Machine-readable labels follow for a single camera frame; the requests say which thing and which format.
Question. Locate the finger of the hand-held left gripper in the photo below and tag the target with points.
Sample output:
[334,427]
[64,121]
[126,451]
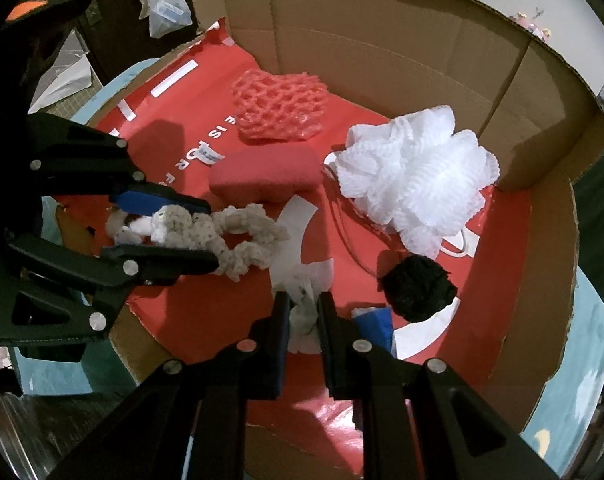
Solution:
[142,202]
[172,262]

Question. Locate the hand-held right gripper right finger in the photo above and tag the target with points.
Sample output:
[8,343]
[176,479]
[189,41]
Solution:
[329,350]

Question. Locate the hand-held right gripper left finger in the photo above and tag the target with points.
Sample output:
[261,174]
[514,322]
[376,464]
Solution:
[283,355]

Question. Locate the small white plush toy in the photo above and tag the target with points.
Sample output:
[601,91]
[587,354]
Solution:
[132,225]

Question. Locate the white sock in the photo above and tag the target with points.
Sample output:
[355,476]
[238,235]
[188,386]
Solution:
[302,325]

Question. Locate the blue cloth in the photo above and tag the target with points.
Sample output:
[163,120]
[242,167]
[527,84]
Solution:
[376,327]

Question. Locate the beige crocheted scrunchie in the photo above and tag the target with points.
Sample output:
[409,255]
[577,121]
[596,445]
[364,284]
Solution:
[242,225]

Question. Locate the black fluffy scrunchie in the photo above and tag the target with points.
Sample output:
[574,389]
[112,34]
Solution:
[419,287]

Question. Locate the red sponge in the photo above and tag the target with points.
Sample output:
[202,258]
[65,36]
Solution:
[262,172]

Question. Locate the brown cardboard box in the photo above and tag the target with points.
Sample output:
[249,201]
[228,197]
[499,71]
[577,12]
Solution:
[381,25]

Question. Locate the dark brown door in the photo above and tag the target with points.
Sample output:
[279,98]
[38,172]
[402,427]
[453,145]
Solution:
[112,35]

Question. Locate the red paper bag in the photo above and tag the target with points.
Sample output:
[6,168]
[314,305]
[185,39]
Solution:
[207,90]

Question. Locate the pink foam fruit net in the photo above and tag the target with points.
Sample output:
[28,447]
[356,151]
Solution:
[277,105]

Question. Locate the clear plastic bag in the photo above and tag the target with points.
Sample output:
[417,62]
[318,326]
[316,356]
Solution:
[164,10]

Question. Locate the white mesh bath pouf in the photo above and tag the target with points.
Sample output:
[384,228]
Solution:
[416,175]

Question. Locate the dark cloth-covered side table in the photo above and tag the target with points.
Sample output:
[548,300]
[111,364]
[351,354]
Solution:
[599,210]

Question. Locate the pink plush toy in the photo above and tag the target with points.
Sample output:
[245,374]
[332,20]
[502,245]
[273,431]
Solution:
[529,22]

